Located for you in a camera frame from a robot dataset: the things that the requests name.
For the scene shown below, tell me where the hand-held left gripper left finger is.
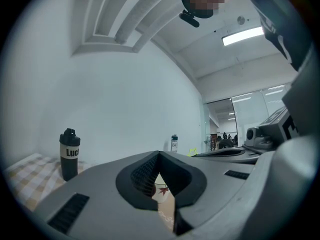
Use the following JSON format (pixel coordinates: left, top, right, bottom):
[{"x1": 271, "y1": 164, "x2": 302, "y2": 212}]
[{"x1": 32, "y1": 150, "x2": 175, "y2": 240}]

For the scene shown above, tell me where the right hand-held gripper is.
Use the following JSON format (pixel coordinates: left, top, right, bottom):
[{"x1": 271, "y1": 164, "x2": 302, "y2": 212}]
[{"x1": 193, "y1": 105, "x2": 300, "y2": 165}]

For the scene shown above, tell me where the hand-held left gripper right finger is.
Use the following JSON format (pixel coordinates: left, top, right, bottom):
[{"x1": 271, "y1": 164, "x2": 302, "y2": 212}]
[{"x1": 159, "y1": 133, "x2": 320, "y2": 240}]

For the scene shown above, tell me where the white floral mug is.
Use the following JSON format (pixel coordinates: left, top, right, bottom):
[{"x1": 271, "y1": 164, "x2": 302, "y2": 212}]
[{"x1": 152, "y1": 172, "x2": 174, "y2": 205}]

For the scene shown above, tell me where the black office chair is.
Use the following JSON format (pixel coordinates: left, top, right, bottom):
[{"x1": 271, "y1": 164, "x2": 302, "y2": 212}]
[{"x1": 217, "y1": 138, "x2": 238, "y2": 150}]

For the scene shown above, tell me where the black shaker bottle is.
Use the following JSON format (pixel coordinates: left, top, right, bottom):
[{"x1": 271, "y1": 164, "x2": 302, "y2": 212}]
[{"x1": 59, "y1": 128, "x2": 81, "y2": 182}]

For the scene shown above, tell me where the clear water bottle dark cap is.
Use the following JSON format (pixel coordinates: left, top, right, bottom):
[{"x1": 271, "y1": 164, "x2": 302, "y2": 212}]
[{"x1": 170, "y1": 134, "x2": 179, "y2": 153}]

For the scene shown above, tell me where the beige checked flower tablecloth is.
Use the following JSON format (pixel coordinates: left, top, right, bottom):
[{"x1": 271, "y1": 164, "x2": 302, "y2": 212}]
[{"x1": 3, "y1": 152, "x2": 176, "y2": 235}]

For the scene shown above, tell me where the long ceiling lamp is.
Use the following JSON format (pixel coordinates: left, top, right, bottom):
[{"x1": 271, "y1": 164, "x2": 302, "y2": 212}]
[{"x1": 221, "y1": 26, "x2": 265, "y2": 47}]

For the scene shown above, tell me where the person's black clothing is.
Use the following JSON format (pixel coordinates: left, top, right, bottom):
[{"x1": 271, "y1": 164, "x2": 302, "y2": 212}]
[{"x1": 247, "y1": 0, "x2": 313, "y2": 72}]

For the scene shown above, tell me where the black head-mounted camera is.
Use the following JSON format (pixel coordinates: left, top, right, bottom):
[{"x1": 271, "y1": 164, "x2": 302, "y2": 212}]
[{"x1": 178, "y1": 9, "x2": 200, "y2": 29}]

